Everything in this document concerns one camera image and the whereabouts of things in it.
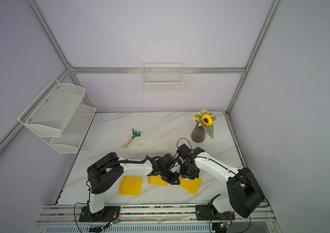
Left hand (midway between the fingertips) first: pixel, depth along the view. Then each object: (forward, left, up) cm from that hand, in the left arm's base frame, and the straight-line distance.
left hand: (178, 184), depth 83 cm
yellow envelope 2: (+3, +13, -1) cm, 13 cm away
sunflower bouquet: (+30, -15, +25) cm, 42 cm away
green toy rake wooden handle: (+36, +31, 0) cm, 47 cm away
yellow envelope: (0, +28, -1) cm, 28 cm away
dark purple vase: (+32, -15, +6) cm, 36 cm away
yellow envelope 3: (-1, -8, 0) cm, 8 cm away
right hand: (+2, -5, +3) cm, 6 cm away
